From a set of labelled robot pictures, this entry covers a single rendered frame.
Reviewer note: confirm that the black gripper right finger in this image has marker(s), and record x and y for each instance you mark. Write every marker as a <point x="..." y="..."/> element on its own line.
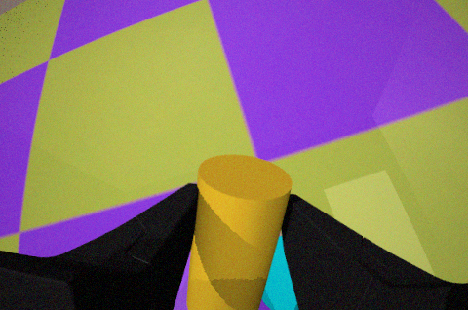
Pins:
<point x="335" y="268"/>

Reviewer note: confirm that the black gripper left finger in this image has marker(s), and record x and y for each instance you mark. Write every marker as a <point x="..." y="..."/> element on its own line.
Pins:
<point x="137" y="266"/>

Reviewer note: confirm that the yellow tall cylinder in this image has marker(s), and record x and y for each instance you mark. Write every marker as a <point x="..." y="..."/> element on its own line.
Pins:
<point x="241" y="208"/>

